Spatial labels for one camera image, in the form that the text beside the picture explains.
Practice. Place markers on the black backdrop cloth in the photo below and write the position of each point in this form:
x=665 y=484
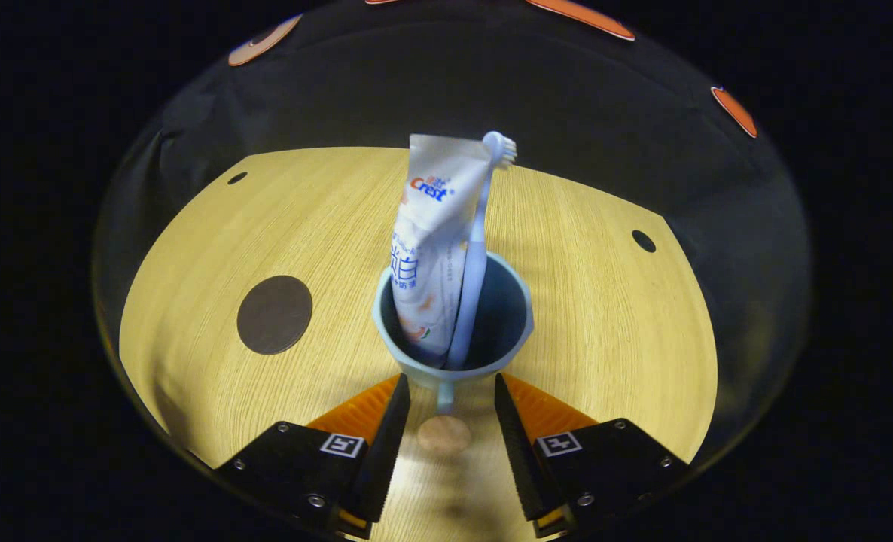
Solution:
x=454 y=83

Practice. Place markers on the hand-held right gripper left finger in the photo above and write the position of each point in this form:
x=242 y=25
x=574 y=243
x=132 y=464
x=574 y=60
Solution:
x=386 y=459

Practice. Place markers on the white toothpaste tube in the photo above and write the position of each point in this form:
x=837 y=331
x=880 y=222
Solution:
x=431 y=248

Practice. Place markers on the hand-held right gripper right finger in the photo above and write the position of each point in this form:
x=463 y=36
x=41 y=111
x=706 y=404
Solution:
x=522 y=459

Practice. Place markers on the dark round coaster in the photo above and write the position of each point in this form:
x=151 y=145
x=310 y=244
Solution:
x=274 y=315

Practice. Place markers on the white toothbrush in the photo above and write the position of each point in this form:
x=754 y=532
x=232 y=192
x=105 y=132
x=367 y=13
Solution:
x=473 y=278

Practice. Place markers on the light blue cup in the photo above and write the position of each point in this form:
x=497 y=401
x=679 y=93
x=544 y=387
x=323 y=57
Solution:
x=503 y=316

